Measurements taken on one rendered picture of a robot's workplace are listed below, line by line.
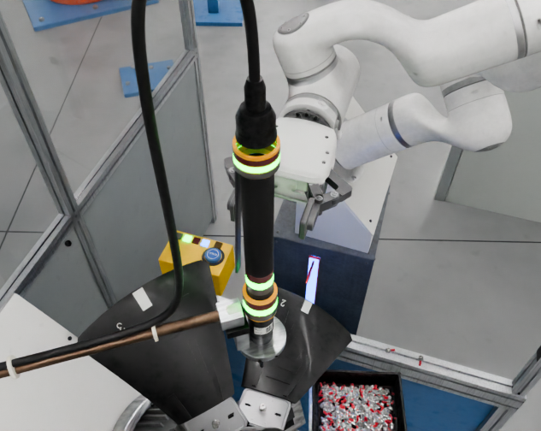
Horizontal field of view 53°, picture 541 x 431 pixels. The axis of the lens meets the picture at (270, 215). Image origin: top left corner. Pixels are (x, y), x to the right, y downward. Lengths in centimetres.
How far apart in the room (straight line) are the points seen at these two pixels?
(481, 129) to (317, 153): 61
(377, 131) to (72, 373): 83
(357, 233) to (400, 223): 140
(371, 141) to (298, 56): 63
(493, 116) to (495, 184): 171
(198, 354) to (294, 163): 37
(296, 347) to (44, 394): 45
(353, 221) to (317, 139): 77
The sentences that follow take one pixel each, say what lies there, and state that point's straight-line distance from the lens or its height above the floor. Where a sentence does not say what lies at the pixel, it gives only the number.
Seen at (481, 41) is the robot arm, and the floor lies 176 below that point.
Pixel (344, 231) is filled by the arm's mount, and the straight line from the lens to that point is 149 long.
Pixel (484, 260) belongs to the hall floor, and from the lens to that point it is 284.
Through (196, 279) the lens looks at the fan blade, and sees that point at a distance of 87.
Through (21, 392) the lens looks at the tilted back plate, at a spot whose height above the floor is 128.
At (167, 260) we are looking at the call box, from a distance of 134.
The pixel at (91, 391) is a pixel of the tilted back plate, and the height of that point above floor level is 120.
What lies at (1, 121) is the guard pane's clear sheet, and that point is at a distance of 134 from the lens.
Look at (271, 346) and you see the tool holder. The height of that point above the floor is 146.
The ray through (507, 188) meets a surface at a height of 18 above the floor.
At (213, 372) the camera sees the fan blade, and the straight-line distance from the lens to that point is 90.
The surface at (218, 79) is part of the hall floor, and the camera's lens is 373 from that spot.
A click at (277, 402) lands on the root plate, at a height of 118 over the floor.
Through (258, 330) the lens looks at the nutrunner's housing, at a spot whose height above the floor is 150.
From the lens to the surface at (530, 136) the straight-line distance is 273.
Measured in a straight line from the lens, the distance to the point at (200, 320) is 69.
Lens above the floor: 214
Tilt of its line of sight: 49 degrees down
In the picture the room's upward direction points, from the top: straight up
